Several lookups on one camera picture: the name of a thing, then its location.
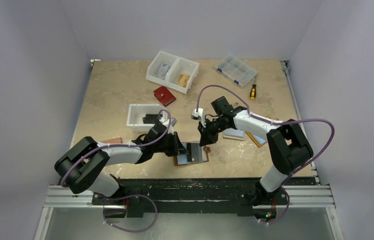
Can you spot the clear plastic organizer box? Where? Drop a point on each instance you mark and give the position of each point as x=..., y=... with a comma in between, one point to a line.
x=236, y=70

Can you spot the gold card in bin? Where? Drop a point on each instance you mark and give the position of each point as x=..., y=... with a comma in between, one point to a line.
x=183, y=80

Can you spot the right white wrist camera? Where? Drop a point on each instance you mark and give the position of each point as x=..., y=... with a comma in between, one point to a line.
x=198, y=115

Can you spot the small white plastic bin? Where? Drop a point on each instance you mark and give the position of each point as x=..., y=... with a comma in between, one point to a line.
x=138, y=111

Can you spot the white two-compartment bin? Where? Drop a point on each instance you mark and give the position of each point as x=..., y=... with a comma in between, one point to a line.
x=179, y=66

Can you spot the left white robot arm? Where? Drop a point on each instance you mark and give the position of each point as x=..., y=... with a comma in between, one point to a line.
x=81, y=168

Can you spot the patterned card in bin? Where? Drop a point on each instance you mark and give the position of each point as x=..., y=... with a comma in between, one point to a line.
x=162, y=71

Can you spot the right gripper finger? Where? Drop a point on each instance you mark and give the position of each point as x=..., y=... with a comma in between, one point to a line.
x=203, y=127
x=208, y=138

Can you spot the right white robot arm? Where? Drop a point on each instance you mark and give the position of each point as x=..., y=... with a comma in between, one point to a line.
x=289, y=148

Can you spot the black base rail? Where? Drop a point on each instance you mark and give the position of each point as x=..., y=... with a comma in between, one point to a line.
x=238, y=196

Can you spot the pink leather card holder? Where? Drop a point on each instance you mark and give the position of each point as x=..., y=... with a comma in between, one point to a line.
x=117, y=140

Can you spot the tan leather card holder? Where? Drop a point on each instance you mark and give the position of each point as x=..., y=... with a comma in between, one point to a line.
x=182, y=160

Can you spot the yellow black screwdriver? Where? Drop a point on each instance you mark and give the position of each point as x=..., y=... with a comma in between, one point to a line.
x=253, y=92

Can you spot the red leather card holder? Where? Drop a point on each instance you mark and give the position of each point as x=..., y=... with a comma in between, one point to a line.
x=164, y=96

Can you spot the black card in bin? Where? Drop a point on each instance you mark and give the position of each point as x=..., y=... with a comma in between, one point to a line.
x=151, y=119

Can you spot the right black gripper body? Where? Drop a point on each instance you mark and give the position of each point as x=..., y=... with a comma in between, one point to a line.
x=206, y=128

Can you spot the blue card white tray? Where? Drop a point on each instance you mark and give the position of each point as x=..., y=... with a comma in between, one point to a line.
x=234, y=134

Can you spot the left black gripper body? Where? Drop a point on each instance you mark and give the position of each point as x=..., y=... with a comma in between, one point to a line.
x=167, y=146

